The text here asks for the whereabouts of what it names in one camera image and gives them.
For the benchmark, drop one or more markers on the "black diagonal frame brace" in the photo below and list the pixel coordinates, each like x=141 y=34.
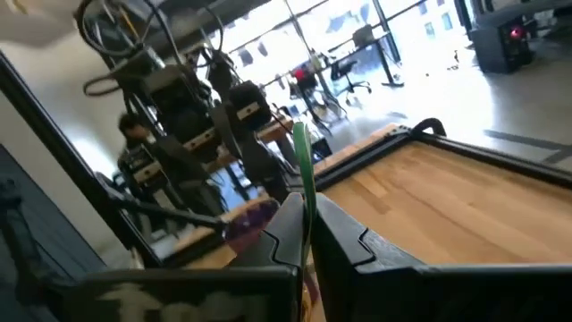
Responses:
x=179 y=214

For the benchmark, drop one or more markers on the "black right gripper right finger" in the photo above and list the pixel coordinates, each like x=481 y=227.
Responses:
x=402 y=295

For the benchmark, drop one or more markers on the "red chair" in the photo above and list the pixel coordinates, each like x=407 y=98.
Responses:
x=304 y=73

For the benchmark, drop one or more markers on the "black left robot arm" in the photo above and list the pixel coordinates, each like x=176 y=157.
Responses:
x=179 y=103

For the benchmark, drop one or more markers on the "black table edge frame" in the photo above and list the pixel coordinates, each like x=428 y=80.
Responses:
x=491 y=160

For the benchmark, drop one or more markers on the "dark blue panel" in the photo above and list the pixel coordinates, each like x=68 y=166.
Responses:
x=36 y=232

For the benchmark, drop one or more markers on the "black office chair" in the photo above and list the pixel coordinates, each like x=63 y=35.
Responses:
x=344 y=69

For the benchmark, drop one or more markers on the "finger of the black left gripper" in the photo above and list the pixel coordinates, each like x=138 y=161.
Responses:
x=279 y=179
x=259 y=161

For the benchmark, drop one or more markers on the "green and tan utensil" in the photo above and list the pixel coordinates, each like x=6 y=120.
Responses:
x=305 y=170

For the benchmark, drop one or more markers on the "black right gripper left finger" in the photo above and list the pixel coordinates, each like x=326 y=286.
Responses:
x=223 y=295

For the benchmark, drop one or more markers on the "person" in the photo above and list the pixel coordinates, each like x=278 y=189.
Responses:
x=134 y=129

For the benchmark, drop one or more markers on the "black frame post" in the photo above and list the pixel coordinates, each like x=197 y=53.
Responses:
x=67 y=161

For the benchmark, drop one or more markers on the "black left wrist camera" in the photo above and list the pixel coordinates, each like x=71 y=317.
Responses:
x=250 y=96

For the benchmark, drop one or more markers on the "purple faceted plastic cup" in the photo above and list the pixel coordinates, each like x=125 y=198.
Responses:
x=250 y=221

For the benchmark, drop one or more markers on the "black computer tower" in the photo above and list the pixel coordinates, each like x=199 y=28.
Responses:
x=496 y=49

